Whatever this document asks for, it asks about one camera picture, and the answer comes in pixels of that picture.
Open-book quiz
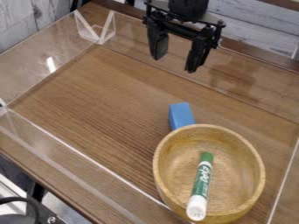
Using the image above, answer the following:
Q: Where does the green expo marker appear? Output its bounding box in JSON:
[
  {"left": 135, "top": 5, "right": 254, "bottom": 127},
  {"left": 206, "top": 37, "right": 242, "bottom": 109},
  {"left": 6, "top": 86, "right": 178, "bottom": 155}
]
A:
[{"left": 186, "top": 151, "right": 214, "bottom": 221}]

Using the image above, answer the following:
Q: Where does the blue eraser block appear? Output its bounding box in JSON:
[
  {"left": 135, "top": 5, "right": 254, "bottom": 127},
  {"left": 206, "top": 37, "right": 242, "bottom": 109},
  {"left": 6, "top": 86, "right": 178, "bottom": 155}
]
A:
[{"left": 169, "top": 102, "right": 197, "bottom": 130}]

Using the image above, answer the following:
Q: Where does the brown wooden bowl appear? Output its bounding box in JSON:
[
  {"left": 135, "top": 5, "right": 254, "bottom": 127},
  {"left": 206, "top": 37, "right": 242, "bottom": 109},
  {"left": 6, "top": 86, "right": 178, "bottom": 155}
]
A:
[{"left": 154, "top": 124, "right": 266, "bottom": 224}]

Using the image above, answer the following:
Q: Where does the clear acrylic enclosure wall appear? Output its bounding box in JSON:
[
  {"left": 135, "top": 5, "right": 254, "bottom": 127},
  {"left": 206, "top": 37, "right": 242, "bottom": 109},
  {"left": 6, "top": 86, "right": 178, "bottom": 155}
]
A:
[{"left": 0, "top": 99, "right": 185, "bottom": 224}]

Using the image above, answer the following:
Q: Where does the black cable lower left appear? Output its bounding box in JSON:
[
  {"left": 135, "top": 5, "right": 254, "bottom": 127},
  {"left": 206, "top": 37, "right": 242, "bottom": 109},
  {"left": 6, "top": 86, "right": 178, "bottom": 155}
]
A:
[{"left": 0, "top": 196, "right": 43, "bottom": 224}]

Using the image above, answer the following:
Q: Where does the clear acrylic corner bracket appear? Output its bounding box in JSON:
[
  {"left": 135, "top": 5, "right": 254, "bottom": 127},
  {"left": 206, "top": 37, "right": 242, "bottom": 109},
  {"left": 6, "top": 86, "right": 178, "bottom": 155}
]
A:
[{"left": 74, "top": 10, "right": 117, "bottom": 46}]

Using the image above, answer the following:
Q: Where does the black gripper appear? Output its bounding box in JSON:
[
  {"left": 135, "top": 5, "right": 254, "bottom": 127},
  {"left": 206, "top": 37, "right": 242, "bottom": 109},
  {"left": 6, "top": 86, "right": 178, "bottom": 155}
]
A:
[{"left": 145, "top": 0, "right": 227, "bottom": 74}]

